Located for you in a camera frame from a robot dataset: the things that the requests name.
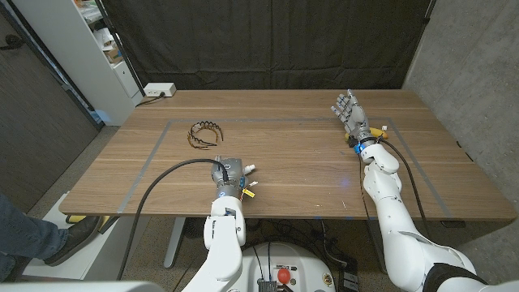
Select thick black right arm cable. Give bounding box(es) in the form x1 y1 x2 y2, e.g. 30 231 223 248
379 137 437 240

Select grey tape rectangle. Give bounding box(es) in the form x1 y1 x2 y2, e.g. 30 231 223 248
117 117 453 218

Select cardboard box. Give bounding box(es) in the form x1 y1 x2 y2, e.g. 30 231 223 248
103 47 124 65

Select black door handle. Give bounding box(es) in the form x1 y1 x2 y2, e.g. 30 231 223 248
0 34 24 50

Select yellow banana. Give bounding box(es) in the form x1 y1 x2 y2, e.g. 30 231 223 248
344 127 389 142

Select person's leg in jeans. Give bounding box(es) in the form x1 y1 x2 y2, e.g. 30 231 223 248
0 192 70 281

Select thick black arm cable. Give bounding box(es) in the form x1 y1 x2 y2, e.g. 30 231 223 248
116 157 230 281
379 137 437 240

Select black backdrop stand pole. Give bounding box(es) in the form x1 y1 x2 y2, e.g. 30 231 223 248
93 0 146 97

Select white robot torso base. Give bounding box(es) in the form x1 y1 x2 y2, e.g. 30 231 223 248
238 242 337 292

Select brown toothed hair band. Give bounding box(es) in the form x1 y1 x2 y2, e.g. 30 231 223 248
187 120 225 150

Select white power strip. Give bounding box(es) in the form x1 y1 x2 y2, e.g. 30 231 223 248
144 82 177 98

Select dark leather shoe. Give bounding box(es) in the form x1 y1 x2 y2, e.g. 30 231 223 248
43 215 105 268

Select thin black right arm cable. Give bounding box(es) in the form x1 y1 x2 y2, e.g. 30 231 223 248
356 154 372 221

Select white floor board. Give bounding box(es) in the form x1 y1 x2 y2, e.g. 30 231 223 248
22 192 122 281

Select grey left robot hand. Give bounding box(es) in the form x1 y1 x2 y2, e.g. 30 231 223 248
210 155 249 200

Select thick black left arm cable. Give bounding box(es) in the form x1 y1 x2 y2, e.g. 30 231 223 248
116 157 230 281

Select black floor power strip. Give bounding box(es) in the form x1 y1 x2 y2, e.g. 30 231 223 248
338 259 360 292

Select white shelf cabinet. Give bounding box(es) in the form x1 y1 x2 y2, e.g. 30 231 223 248
11 0 144 127

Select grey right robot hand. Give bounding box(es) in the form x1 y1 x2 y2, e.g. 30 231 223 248
330 88 378 148

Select black backdrop curtain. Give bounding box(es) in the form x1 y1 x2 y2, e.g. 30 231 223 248
101 0 435 91

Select white toothpaste tube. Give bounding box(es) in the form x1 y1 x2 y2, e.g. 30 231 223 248
242 163 259 188

